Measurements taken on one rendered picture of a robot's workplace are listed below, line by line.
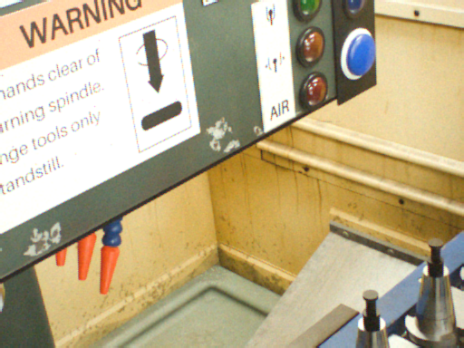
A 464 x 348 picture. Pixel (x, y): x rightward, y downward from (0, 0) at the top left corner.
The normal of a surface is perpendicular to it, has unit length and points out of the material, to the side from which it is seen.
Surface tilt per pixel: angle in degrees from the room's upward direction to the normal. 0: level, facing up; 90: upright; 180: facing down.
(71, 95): 90
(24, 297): 90
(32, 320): 90
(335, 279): 25
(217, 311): 0
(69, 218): 90
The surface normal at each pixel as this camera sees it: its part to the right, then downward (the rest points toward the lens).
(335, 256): -0.39, -0.64
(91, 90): 0.70, 0.26
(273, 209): -0.70, 0.40
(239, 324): -0.11, -0.88
